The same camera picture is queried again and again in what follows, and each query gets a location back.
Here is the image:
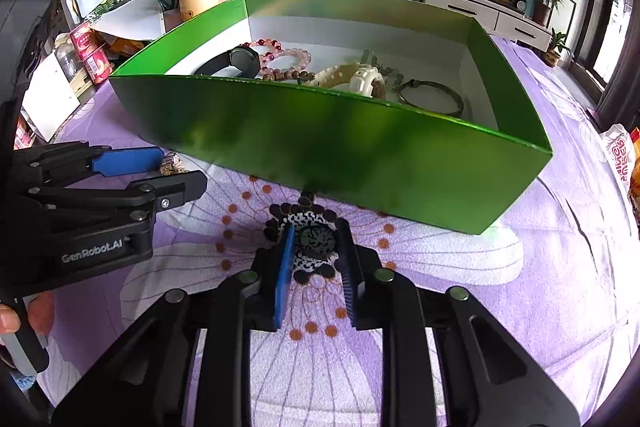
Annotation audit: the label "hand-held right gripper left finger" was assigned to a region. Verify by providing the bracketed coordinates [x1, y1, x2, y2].
[52, 222, 296, 427]

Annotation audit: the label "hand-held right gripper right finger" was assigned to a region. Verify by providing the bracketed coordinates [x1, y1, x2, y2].
[334, 218, 583, 427]

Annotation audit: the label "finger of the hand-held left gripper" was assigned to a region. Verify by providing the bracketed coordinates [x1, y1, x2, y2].
[11, 141, 166, 194]
[27, 170, 208, 228]

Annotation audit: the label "gold flower brooch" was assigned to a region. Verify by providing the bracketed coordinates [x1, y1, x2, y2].
[159, 152, 187, 176]

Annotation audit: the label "small round rhinestone brooch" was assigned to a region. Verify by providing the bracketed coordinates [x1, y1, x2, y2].
[287, 207, 342, 275]

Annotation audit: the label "green cardboard box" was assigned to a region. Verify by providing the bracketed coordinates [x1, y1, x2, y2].
[109, 0, 553, 235]

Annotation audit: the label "black wristwatch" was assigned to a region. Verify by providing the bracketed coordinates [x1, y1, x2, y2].
[192, 47, 262, 80]

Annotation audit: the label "brown wooden bead bracelet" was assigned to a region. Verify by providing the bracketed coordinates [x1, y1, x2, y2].
[262, 67, 317, 84]

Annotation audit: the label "red bead bracelet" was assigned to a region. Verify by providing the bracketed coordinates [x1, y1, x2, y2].
[239, 39, 284, 58]

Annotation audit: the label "pink bead bracelet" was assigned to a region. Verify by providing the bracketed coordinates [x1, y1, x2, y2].
[259, 48, 314, 76]

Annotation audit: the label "black bangle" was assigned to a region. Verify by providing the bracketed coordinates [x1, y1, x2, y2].
[398, 79, 465, 118]

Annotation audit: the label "cream wristwatch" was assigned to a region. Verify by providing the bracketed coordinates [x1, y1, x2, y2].
[305, 62, 387, 100]

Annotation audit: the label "green stone charm bracelet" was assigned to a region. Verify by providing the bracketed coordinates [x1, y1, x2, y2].
[359, 49, 407, 90]

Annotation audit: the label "person's left hand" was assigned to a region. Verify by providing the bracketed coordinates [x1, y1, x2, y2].
[0, 291, 55, 348]

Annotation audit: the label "white square box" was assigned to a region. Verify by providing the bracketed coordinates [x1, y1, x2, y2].
[22, 54, 81, 143]

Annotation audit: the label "red snack cans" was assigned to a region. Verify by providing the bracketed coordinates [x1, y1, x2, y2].
[82, 46, 112, 84]

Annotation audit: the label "orange snack packet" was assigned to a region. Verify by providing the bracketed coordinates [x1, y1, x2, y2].
[102, 34, 151, 56]

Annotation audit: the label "pink drink can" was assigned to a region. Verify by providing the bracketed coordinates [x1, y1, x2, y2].
[70, 23, 99, 53]

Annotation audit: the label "white paper sheet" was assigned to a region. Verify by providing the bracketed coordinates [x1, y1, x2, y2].
[92, 0, 166, 40]

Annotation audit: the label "purple floral tablecloth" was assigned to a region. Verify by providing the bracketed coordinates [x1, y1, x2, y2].
[37, 34, 640, 427]

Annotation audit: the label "white tv cabinet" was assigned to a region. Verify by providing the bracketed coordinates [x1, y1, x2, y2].
[305, 0, 554, 53]

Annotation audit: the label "white plastic bag red print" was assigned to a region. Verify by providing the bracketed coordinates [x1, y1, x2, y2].
[600, 124, 639, 203]

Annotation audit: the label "small potted plant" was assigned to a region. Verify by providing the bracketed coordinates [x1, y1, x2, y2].
[545, 29, 574, 68]

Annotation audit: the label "tall potted plant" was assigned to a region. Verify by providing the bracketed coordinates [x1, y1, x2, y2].
[529, 0, 564, 28]

